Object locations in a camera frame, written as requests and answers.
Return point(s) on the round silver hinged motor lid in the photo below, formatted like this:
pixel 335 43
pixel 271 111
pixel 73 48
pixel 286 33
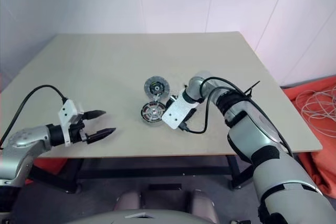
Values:
pixel 156 85

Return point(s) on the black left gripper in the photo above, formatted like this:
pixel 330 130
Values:
pixel 76 132

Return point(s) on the silver spoked rotor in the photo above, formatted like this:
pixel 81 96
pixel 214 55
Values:
pixel 151 113

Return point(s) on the motor stator with copper windings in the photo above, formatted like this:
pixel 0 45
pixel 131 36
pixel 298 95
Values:
pixel 147 124

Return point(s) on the grey robot torso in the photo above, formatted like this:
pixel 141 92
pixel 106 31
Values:
pixel 141 217

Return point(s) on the brown rounded shape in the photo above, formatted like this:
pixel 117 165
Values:
pixel 128 201
pixel 203 203

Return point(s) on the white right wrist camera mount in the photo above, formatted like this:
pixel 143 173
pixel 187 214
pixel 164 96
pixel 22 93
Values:
pixel 178 111

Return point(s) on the orange floor cloth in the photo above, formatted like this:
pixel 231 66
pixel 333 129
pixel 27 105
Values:
pixel 50 165
pixel 323 155

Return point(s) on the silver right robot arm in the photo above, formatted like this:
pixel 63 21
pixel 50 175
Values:
pixel 262 134

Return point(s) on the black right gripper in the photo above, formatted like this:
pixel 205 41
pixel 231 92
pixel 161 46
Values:
pixel 191 115

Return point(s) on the black metal table frame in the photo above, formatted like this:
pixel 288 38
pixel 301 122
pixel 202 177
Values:
pixel 131 175

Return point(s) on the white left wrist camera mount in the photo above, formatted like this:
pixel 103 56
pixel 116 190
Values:
pixel 67 111

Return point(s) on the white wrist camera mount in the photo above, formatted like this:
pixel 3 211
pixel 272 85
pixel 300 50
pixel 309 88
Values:
pixel 178 111
pixel 67 111

